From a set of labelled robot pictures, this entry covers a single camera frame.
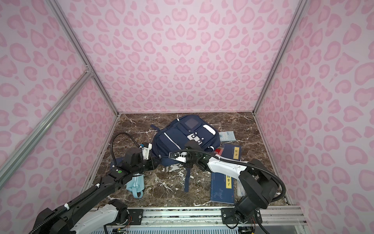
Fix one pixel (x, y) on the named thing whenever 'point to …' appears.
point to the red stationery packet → (219, 150)
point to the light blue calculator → (225, 136)
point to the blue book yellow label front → (222, 188)
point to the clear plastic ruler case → (241, 190)
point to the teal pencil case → (136, 185)
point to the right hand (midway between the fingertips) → (182, 154)
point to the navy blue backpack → (174, 135)
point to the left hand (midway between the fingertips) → (162, 159)
